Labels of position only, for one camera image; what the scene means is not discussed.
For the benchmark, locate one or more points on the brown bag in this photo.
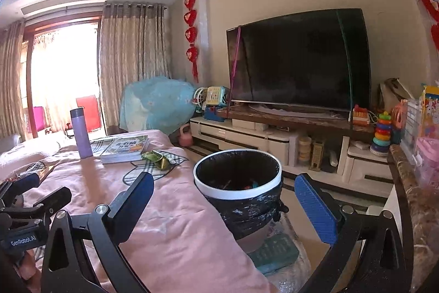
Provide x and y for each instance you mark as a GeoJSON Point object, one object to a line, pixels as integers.
{"type": "Point", "coordinates": [394, 94]}

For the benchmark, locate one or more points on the blue toy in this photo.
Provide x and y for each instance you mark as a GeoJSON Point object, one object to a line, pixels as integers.
{"type": "Point", "coordinates": [214, 114]}

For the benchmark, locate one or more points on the green snack wrapper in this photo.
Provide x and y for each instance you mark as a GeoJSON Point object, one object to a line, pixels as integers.
{"type": "Point", "coordinates": [171, 159]}

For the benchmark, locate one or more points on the pink kettlebell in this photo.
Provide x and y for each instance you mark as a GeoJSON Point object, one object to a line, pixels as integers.
{"type": "Point", "coordinates": [186, 138]}

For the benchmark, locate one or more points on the white television stand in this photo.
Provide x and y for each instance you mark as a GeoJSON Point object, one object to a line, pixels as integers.
{"type": "Point", "coordinates": [240, 139]}

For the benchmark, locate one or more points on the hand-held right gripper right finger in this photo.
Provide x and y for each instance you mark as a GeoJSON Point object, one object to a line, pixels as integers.
{"type": "Point", "coordinates": [317, 211]}

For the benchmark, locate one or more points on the colourful card box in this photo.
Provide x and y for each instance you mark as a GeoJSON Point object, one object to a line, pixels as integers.
{"type": "Point", "coordinates": [423, 114]}

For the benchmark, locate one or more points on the round white toy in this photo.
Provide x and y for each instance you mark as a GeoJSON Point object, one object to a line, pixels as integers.
{"type": "Point", "coordinates": [200, 97]}

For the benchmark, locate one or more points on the purple thermos bottle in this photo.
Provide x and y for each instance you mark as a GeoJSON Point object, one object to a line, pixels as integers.
{"type": "Point", "coordinates": [81, 133]}

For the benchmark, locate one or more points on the teal activity cube toy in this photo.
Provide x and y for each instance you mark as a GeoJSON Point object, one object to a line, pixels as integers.
{"type": "Point", "coordinates": [216, 96]}

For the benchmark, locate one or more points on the white bedding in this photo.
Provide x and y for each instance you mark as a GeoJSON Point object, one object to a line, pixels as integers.
{"type": "Point", "coordinates": [27, 148]}

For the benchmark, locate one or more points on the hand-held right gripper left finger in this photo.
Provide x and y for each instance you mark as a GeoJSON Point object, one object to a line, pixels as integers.
{"type": "Point", "coordinates": [137, 197]}

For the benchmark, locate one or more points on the red toy telephone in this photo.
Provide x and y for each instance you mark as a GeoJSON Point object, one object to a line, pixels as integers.
{"type": "Point", "coordinates": [360, 116]}

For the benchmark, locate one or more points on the green cover picture book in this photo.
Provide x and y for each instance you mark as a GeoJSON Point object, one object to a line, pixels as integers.
{"type": "Point", "coordinates": [125, 147]}

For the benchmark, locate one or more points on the magenta chair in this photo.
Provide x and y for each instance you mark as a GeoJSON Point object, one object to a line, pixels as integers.
{"type": "Point", "coordinates": [39, 118]}

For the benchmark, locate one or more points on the beige patterned curtain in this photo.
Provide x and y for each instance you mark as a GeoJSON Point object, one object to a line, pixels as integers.
{"type": "Point", "coordinates": [133, 66]}
{"type": "Point", "coordinates": [12, 80]}

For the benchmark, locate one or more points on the red hanging knot decoration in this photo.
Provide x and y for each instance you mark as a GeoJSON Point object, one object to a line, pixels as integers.
{"type": "Point", "coordinates": [191, 39]}

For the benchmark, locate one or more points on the teal cloth cover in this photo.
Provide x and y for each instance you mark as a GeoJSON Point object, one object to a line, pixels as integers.
{"type": "Point", "coordinates": [154, 104]}

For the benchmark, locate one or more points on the red chair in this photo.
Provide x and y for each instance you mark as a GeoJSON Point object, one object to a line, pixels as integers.
{"type": "Point", "coordinates": [88, 114]}

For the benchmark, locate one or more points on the marble top cabinet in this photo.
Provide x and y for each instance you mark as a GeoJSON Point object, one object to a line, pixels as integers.
{"type": "Point", "coordinates": [418, 210]}

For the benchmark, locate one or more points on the stack of yellow containers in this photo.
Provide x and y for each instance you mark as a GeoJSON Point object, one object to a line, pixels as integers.
{"type": "Point", "coordinates": [304, 148]}

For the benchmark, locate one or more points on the orange plastic toy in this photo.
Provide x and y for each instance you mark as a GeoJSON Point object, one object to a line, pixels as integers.
{"type": "Point", "coordinates": [399, 118]}

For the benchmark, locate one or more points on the white rim trash bin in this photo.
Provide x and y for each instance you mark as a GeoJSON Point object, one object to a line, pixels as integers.
{"type": "Point", "coordinates": [240, 210]}

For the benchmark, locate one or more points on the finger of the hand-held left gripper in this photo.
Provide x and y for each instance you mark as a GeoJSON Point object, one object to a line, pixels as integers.
{"type": "Point", "coordinates": [22, 184]}
{"type": "Point", "coordinates": [51, 199]}

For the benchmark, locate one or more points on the black flat television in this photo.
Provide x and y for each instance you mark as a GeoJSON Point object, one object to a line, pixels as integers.
{"type": "Point", "coordinates": [298, 59]}

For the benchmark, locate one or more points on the beige tower toy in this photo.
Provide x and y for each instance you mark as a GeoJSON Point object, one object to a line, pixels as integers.
{"type": "Point", "coordinates": [317, 155]}

